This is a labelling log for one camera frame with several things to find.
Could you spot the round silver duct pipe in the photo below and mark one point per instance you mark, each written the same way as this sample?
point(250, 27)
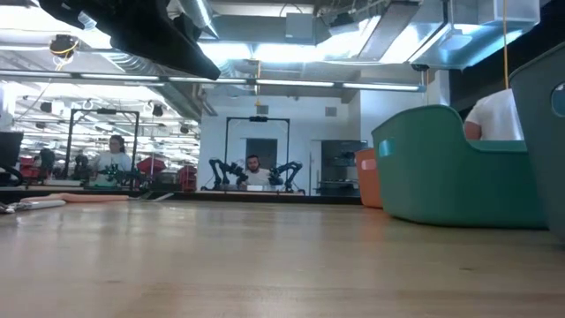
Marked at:
point(198, 13)

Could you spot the blue-grey plastic bin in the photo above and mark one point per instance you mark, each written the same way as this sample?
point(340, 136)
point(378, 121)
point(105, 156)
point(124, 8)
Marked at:
point(543, 154)

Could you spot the grey box unit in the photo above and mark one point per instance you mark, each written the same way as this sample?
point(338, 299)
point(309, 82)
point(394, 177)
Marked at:
point(300, 28)

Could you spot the black gantry frame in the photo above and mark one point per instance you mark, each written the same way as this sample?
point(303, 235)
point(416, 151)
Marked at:
point(258, 118)
point(106, 111)

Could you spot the black office chair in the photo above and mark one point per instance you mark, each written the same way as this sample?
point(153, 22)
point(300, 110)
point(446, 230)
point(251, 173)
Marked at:
point(9, 150)

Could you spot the long light strip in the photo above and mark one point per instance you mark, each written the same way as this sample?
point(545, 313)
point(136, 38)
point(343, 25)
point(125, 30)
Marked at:
point(291, 83)

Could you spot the black dome camera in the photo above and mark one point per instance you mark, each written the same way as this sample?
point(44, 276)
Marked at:
point(419, 67)

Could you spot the green plastic bin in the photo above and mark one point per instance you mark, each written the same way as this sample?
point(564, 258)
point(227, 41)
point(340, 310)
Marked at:
point(441, 176)

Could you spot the person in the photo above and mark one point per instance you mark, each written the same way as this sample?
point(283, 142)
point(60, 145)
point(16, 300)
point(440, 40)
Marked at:
point(256, 176)
point(114, 161)
point(494, 115)

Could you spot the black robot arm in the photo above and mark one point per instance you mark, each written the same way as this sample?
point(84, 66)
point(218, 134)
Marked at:
point(216, 170)
point(117, 173)
point(291, 170)

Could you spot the dark grey door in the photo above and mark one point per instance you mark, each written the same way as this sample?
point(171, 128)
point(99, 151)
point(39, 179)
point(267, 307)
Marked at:
point(265, 148)

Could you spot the silver air duct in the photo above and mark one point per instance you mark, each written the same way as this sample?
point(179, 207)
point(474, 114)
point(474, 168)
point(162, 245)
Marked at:
point(463, 44)

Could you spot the black table frame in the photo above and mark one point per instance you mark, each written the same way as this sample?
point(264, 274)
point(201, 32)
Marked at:
point(265, 197)

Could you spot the dark shelving rack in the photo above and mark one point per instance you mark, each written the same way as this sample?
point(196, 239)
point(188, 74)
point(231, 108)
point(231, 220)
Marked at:
point(342, 163)

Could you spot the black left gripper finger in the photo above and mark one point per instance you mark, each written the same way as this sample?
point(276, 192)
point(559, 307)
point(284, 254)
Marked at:
point(185, 53)

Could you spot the orange plastic bin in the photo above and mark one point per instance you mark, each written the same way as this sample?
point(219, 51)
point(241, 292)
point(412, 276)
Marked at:
point(370, 181)

